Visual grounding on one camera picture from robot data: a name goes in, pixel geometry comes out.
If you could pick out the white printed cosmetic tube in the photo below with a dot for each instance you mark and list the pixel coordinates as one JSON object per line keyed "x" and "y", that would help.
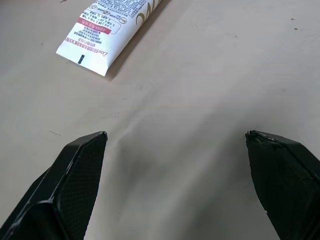
{"x": 105, "y": 32}

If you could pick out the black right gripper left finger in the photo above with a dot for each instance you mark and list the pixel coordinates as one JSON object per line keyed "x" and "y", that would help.
{"x": 70, "y": 190}

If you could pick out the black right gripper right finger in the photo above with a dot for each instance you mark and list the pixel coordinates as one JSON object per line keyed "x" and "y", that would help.
{"x": 282, "y": 180}

